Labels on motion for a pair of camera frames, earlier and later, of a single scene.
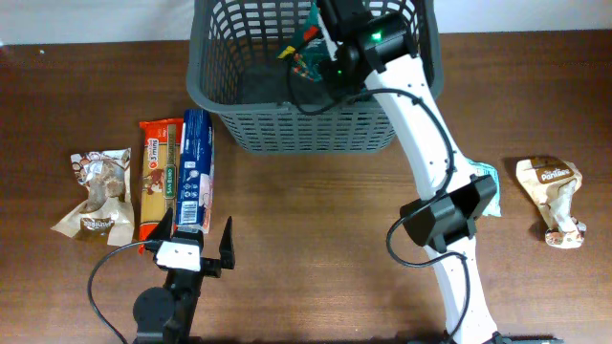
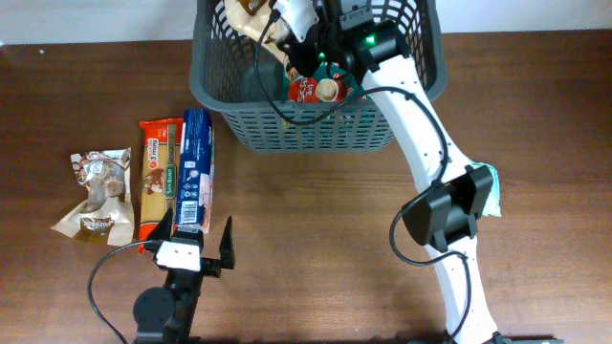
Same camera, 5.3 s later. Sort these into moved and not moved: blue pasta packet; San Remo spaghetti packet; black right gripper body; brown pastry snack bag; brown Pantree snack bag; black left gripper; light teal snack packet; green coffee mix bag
Moved: brown Pantree snack bag; green coffee mix bag; black right gripper body
Not moved: brown pastry snack bag; black left gripper; San Remo spaghetti packet; light teal snack packet; blue pasta packet
